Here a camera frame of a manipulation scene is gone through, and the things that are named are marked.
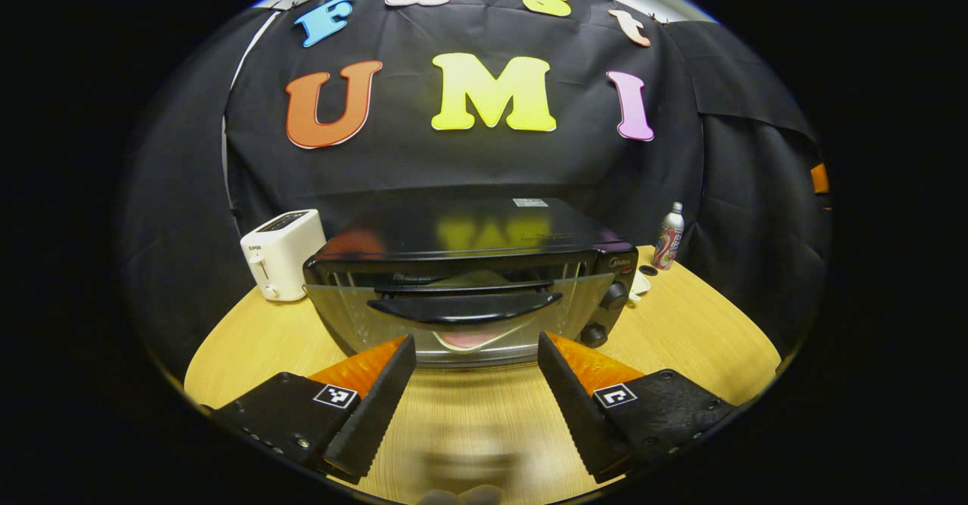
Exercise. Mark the black electric oven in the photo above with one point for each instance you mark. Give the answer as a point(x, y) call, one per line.
point(469, 233)

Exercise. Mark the white divided bean tray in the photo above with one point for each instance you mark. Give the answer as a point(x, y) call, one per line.
point(641, 286)

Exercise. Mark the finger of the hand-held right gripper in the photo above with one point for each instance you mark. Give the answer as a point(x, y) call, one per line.
point(820, 178)

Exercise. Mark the silver spray bottle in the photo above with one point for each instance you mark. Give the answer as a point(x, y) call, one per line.
point(668, 237)

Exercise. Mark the white square plate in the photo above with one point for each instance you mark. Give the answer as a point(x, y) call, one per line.
point(514, 335)

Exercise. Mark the pink ham slice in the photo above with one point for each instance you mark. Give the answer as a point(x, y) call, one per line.
point(469, 339)

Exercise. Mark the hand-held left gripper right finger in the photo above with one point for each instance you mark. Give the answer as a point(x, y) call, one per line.
point(578, 407)

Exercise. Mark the white toaster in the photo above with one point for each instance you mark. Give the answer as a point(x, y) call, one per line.
point(283, 255)

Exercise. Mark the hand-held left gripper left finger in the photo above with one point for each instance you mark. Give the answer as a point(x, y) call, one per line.
point(370, 418)

